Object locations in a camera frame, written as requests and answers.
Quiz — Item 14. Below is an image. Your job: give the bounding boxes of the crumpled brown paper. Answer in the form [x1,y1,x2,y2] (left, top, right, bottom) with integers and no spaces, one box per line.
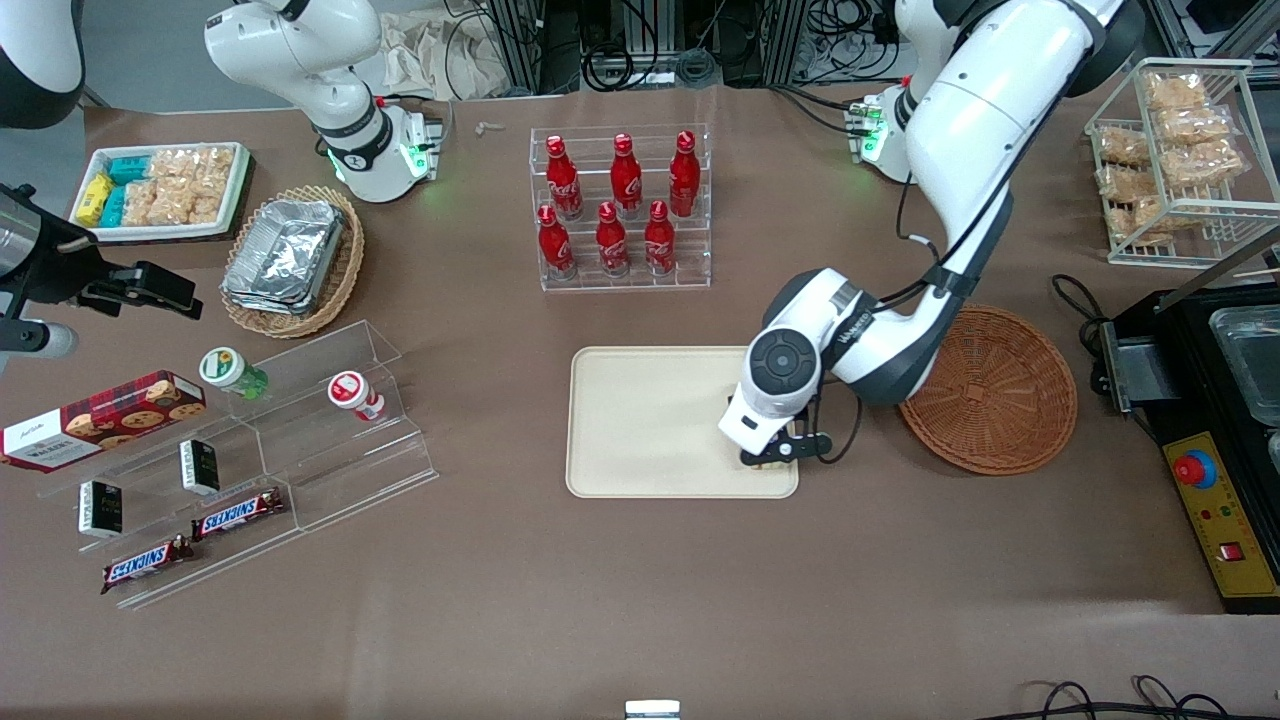
[378,8,513,103]

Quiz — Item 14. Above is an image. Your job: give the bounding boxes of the black appliance cable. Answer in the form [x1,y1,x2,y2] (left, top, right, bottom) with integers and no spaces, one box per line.
[1049,273,1114,353]

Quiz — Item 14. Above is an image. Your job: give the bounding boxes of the clear acrylic stepped display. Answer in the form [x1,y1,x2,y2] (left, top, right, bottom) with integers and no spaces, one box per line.
[38,319,442,612]

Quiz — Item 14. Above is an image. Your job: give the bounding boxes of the green cap small bottle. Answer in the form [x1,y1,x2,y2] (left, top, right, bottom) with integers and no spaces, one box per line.
[199,346,271,402]

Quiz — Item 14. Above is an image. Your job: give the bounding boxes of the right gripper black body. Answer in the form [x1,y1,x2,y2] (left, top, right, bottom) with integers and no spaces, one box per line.
[0,235,113,323]

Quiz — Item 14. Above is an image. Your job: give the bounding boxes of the Snickers chocolate bar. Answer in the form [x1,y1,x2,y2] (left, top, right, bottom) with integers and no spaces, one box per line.
[189,487,288,542]
[99,534,195,597]

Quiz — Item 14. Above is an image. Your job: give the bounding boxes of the yellow snack packet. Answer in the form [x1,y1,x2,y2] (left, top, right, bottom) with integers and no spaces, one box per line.
[75,173,114,228]

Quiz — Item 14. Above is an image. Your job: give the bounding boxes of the clear rectangular container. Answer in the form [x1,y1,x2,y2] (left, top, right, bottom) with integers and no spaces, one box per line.
[1208,304,1280,429]

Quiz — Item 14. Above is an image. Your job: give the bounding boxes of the black loose cables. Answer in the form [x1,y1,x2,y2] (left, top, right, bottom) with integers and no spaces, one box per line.
[1003,674,1238,720]

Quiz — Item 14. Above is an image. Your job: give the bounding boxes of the white snack tray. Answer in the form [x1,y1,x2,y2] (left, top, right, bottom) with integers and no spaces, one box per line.
[68,141,252,244]

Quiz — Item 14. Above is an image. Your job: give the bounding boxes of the small black box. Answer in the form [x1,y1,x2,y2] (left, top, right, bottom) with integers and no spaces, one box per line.
[179,438,222,497]
[77,479,125,540]

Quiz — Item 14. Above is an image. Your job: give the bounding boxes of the stacked aluminium foil trays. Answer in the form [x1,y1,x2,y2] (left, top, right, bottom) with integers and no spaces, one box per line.
[221,198,347,317]

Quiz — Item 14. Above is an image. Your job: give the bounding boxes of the oval tan wicker basket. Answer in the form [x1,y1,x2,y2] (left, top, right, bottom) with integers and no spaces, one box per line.
[219,184,367,340]

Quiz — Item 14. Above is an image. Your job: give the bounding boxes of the grey steel box bracket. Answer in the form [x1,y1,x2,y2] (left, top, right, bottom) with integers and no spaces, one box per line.
[1098,320,1184,417]

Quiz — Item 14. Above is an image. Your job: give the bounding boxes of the white wire rack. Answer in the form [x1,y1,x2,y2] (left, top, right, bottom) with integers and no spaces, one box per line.
[1084,57,1280,270]

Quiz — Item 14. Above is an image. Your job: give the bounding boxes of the red tartan cookie box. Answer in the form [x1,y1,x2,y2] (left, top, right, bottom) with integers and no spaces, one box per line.
[0,369,209,474]

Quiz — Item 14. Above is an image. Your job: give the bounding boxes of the red cap small bottle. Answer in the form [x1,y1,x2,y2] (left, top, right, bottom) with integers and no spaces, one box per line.
[327,370,388,424]

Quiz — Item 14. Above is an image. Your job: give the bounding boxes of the clear acrylic bottle rack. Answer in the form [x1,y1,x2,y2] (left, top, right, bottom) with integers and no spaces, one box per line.
[529,124,714,294]

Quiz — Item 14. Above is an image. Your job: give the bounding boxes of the yellow control panel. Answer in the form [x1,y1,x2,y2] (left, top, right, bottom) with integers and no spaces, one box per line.
[1161,431,1280,602]

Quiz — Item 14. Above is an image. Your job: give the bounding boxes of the cream rectangular tray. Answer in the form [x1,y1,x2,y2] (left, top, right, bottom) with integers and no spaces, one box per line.
[565,346,801,500]

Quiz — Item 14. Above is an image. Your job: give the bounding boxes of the aluminium frame with cables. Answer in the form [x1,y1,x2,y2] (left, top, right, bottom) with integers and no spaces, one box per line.
[445,0,906,99]

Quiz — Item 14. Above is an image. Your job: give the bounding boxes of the black appliance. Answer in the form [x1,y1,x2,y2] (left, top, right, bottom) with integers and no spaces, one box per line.
[1098,283,1280,614]

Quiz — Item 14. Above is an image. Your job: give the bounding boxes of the brown fried snack bag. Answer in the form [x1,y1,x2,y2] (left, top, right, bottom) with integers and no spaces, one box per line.
[1144,72,1212,113]
[1155,105,1237,147]
[1128,195,1203,247]
[1094,125,1153,168]
[1160,140,1251,191]
[1094,165,1163,203]

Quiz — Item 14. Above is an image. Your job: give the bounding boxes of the red cola bottle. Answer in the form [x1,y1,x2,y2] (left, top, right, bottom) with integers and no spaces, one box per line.
[595,200,632,279]
[643,198,678,277]
[536,202,578,282]
[668,129,702,219]
[545,134,584,222]
[609,131,645,220]

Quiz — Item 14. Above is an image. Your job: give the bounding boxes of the round brown wicker basket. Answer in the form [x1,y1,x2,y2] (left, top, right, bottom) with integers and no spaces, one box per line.
[893,304,1079,477]

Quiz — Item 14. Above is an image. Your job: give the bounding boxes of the grey metal bar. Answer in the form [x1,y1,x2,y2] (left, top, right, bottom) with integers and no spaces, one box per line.
[1163,236,1280,313]

